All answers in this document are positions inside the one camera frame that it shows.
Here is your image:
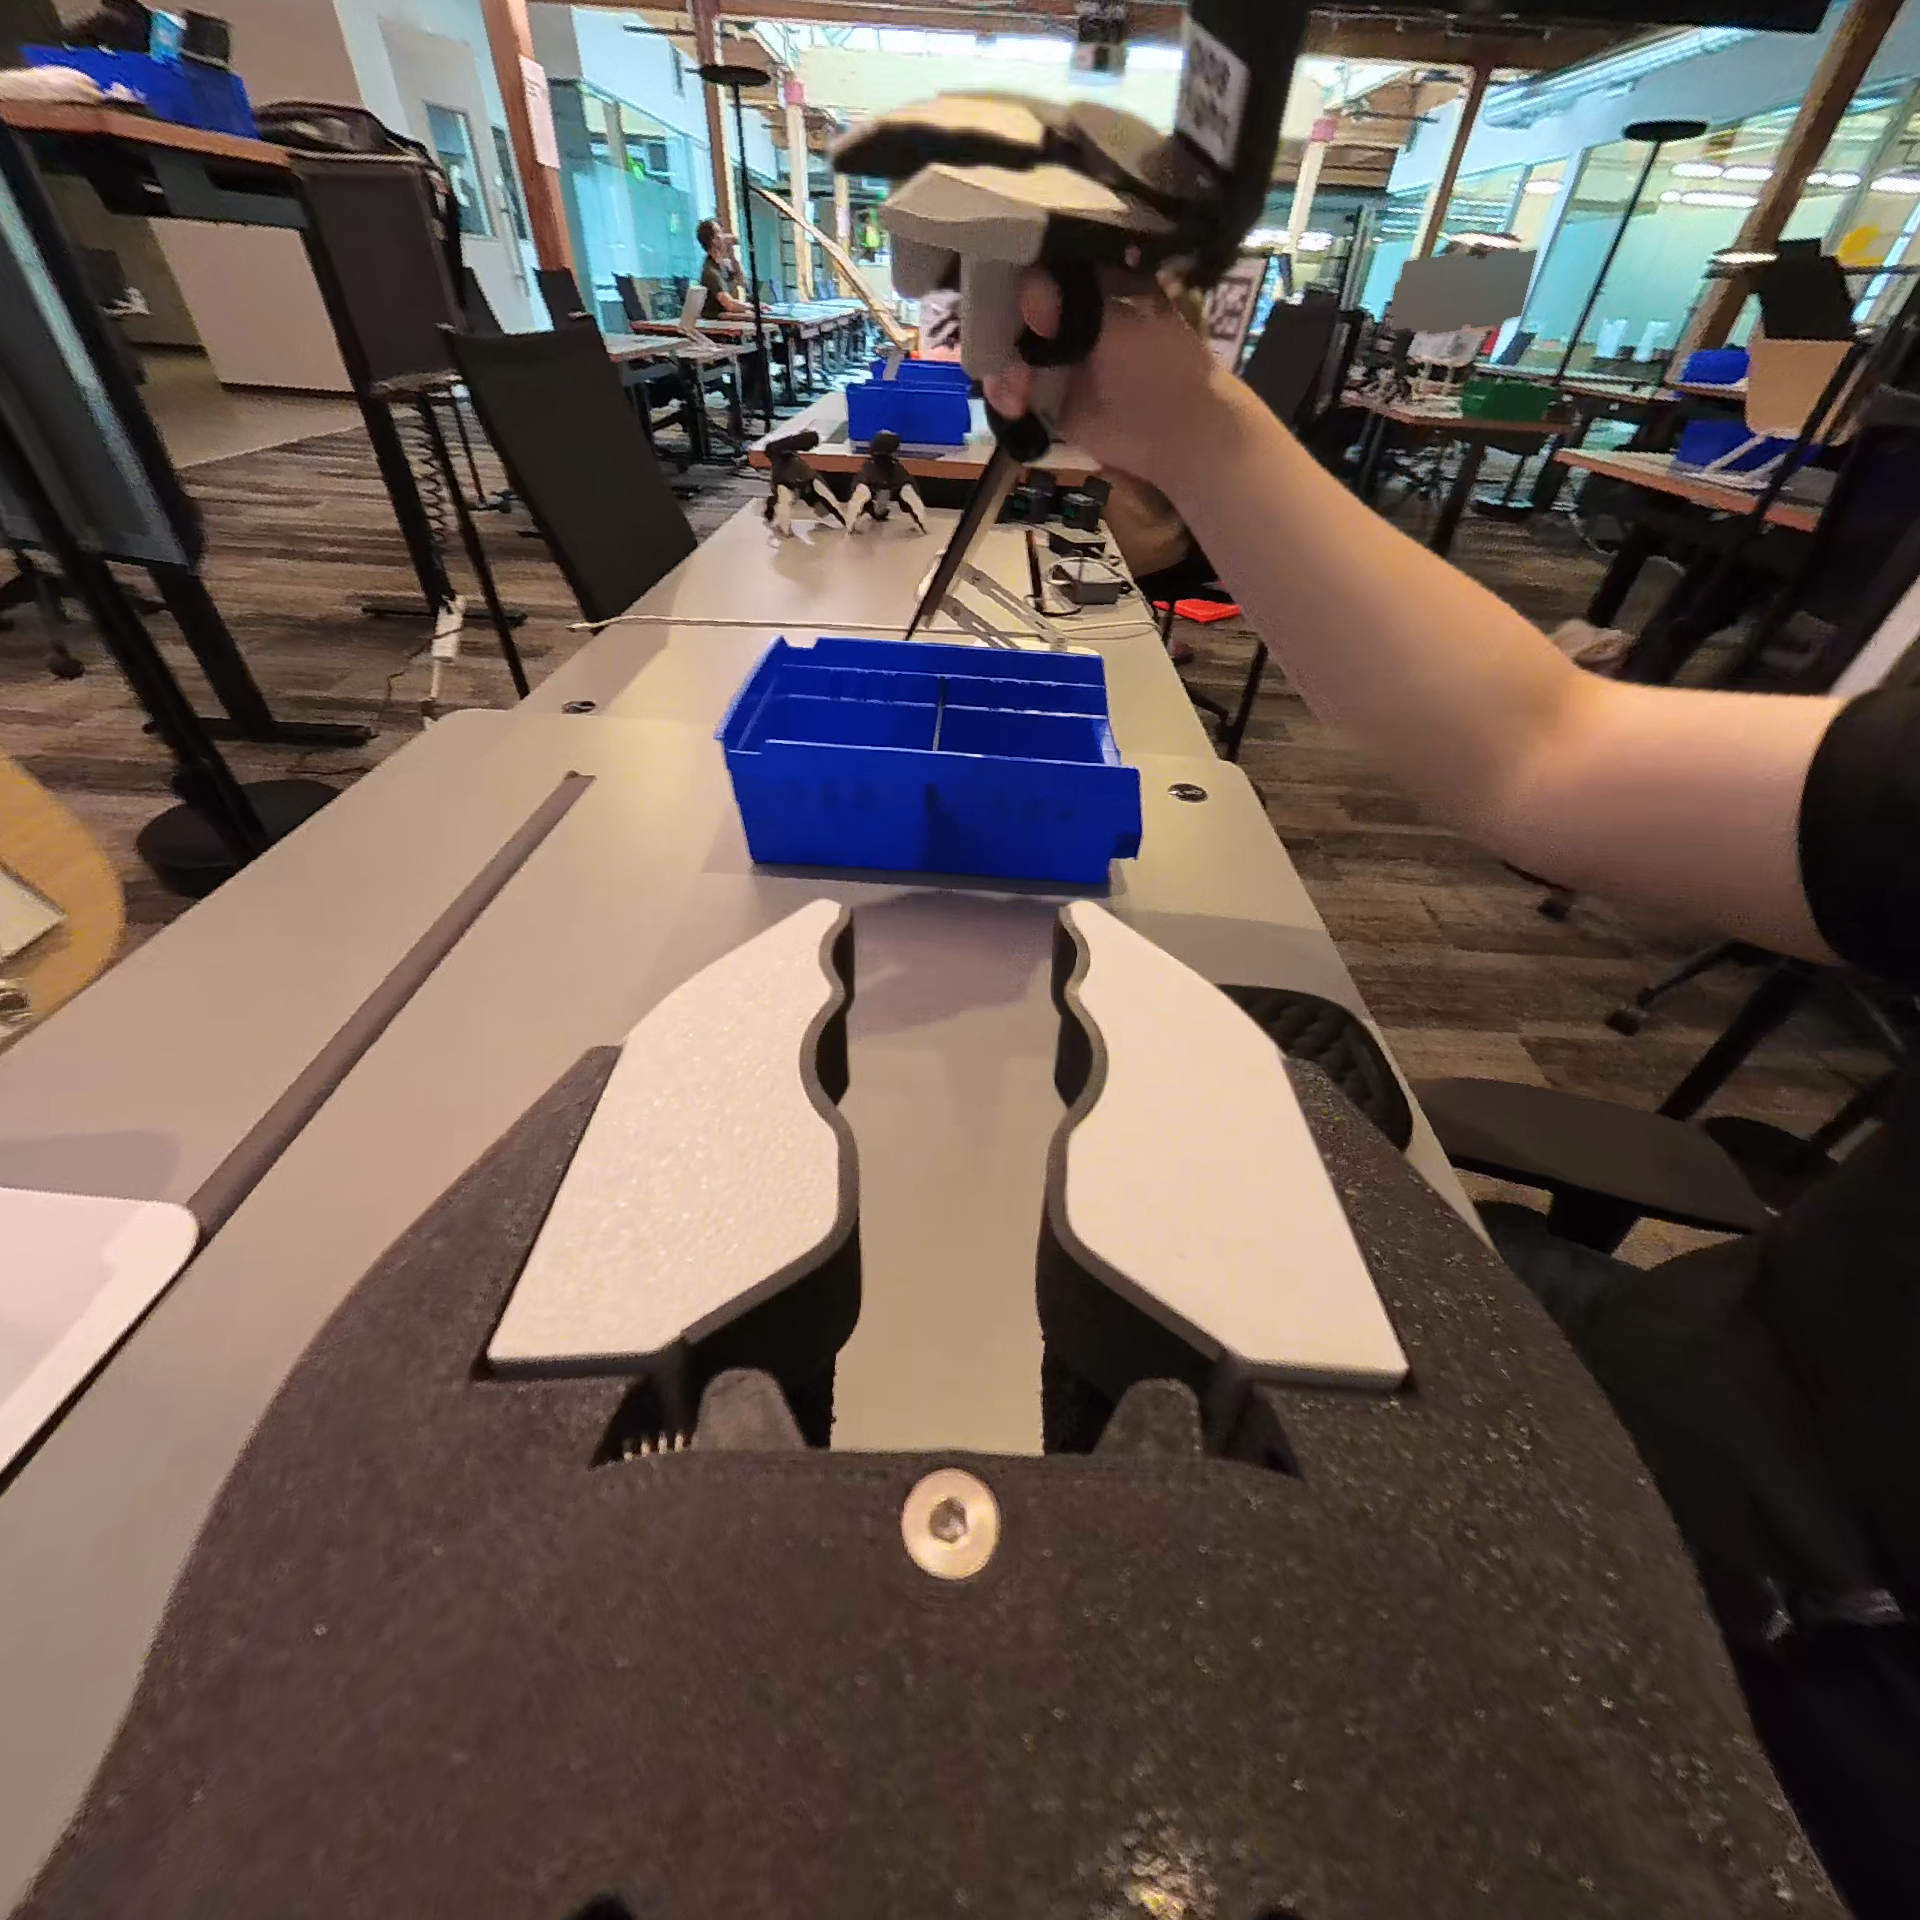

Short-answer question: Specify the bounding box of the black foam pad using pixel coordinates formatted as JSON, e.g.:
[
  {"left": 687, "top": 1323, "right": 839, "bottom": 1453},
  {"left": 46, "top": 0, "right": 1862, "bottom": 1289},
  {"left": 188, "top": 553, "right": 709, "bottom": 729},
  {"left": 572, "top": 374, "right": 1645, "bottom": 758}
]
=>
[{"left": 1220, "top": 981, "right": 1413, "bottom": 1154}]

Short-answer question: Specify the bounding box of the person's right hand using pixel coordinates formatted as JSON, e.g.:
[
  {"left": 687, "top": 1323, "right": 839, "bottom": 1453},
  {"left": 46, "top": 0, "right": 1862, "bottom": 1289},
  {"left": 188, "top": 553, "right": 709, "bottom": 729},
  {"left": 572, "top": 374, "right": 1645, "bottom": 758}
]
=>
[{"left": 980, "top": 275, "right": 1250, "bottom": 500}]

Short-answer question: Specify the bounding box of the grey cord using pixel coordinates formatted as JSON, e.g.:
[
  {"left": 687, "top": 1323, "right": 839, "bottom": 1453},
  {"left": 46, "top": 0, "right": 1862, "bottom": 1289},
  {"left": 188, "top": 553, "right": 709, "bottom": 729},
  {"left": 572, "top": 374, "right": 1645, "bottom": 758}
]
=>
[{"left": 569, "top": 614, "right": 921, "bottom": 640}]

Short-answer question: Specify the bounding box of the black chair armrest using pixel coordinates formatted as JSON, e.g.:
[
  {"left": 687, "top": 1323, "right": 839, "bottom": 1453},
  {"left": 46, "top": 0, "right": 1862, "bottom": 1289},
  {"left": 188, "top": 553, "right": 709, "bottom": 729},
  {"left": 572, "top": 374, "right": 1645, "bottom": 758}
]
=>
[{"left": 1416, "top": 1079, "right": 1773, "bottom": 1235}]

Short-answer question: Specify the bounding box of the dark monitor on stand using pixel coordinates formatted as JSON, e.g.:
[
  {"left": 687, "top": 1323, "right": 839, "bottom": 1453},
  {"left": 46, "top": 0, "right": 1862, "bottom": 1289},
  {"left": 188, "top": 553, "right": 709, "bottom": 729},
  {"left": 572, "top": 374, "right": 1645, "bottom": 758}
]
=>
[{"left": 0, "top": 128, "right": 377, "bottom": 903}]

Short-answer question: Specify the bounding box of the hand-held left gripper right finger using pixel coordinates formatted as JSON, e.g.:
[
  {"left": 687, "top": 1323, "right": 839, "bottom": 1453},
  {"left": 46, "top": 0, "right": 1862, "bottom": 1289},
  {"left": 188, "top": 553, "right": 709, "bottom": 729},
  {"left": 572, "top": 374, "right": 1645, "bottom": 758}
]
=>
[{"left": 1044, "top": 900, "right": 1413, "bottom": 1444}]

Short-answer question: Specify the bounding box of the white page holder bar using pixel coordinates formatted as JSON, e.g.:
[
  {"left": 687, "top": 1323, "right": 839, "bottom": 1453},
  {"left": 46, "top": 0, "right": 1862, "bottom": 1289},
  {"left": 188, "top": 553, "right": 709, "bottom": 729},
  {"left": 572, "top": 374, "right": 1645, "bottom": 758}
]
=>
[{"left": 0, "top": 862, "right": 66, "bottom": 1038}]

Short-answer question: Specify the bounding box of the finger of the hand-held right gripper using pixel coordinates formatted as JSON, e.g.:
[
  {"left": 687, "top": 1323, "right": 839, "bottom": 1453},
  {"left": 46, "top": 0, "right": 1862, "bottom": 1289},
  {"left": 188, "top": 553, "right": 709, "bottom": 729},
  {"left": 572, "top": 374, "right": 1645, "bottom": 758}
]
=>
[
  {"left": 880, "top": 159, "right": 1125, "bottom": 299},
  {"left": 830, "top": 90, "right": 1146, "bottom": 184}
]

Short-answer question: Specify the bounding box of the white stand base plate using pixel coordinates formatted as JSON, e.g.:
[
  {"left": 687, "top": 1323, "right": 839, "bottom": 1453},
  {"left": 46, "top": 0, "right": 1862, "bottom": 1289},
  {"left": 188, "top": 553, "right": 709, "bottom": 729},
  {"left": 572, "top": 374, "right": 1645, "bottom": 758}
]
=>
[{"left": 0, "top": 1187, "right": 201, "bottom": 1480}]

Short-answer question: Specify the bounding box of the small tag sign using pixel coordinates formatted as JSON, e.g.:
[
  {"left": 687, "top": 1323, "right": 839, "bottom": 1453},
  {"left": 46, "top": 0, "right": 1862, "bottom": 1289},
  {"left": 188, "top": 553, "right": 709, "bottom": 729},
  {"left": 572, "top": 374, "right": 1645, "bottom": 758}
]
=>
[{"left": 1199, "top": 258, "right": 1279, "bottom": 370}]

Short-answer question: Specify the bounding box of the black floor lamp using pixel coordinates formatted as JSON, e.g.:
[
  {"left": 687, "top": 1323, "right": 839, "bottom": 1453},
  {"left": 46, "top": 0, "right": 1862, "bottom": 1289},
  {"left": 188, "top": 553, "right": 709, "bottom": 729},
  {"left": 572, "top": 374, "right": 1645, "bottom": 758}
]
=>
[
  {"left": 1553, "top": 117, "right": 1710, "bottom": 383},
  {"left": 696, "top": 64, "right": 784, "bottom": 428}
]

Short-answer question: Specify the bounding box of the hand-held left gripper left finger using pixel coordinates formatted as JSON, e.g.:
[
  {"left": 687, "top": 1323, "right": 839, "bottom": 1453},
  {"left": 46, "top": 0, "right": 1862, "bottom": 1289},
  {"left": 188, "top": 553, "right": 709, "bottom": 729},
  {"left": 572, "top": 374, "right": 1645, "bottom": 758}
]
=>
[{"left": 482, "top": 899, "right": 863, "bottom": 1449}]

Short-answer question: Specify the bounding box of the person's right forearm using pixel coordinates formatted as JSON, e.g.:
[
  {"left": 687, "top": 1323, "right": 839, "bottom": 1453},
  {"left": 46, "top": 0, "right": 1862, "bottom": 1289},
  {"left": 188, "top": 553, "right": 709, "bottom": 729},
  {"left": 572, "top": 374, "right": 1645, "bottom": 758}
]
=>
[{"left": 1168, "top": 377, "right": 1850, "bottom": 967}]

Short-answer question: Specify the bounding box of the cardboard box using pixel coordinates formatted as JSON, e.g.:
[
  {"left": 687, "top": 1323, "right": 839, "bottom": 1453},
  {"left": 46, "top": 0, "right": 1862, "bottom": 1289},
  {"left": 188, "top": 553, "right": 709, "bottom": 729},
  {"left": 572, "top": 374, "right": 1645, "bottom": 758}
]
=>
[{"left": 1747, "top": 338, "right": 1866, "bottom": 447}]

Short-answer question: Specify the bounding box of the idle hand-held gripper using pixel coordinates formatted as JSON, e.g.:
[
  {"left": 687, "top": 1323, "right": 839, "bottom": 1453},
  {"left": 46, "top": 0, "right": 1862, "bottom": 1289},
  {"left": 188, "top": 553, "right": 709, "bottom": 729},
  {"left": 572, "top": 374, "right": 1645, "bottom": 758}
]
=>
[
  {"left": 762, "top": 432, "right": 844, "bottom": 540},
  {"left": 848, "top": 432, "right": 932, "bottom": 535}
]

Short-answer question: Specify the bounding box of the wooden post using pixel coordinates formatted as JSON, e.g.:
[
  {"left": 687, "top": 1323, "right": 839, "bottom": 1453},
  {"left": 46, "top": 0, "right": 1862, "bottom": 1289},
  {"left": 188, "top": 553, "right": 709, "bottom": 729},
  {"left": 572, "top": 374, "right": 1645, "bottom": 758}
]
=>
[
  {"left": 1688, "top": 0, "right": 1910, "bottom": 357},
  {"left": 480, "top": 0, "right": 582, "bottom": 283},
  {"left": 1413, "top": 64, "right": 1497, "bottom": 263}
]

